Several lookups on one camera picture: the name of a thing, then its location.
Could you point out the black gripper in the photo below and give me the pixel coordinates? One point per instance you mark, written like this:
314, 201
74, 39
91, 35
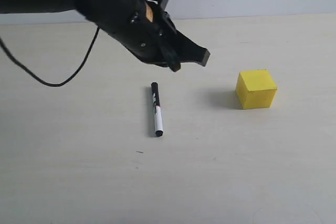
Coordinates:
126, 22

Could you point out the black and white marker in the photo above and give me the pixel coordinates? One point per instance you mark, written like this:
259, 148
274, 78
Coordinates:
158, 120

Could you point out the yellow cube block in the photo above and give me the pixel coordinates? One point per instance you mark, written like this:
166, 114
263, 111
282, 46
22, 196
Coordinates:
255, 89

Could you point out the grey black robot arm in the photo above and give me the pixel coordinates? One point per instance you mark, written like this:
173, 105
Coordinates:
56, 6

